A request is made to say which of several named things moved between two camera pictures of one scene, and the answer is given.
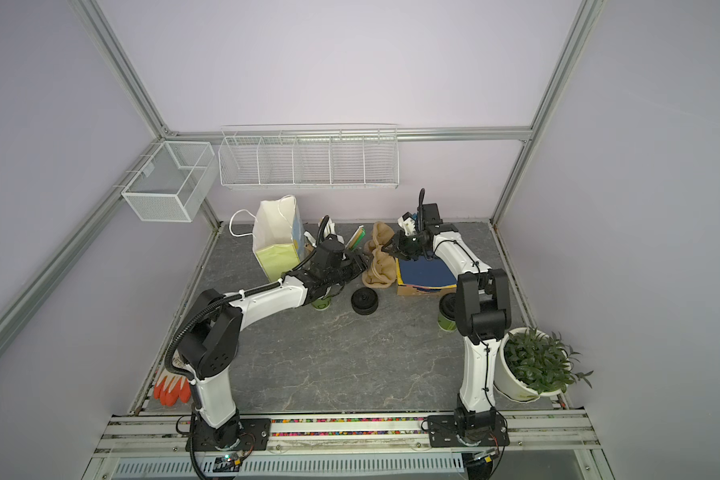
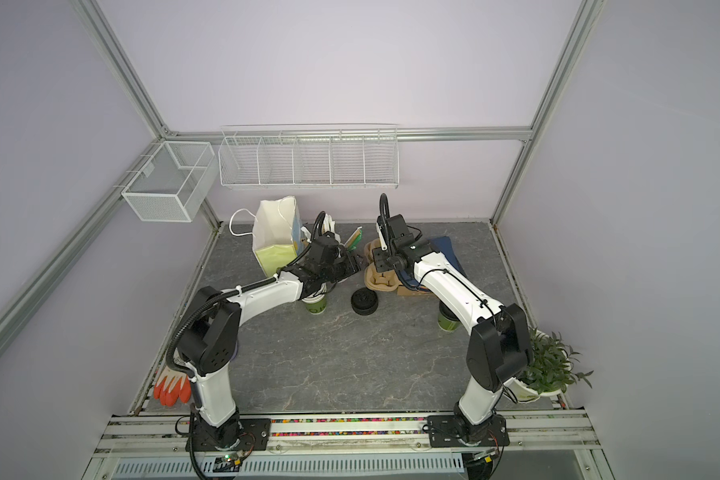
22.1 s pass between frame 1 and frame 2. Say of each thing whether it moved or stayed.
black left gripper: stayed
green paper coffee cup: stayed
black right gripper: moved
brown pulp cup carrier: stayed
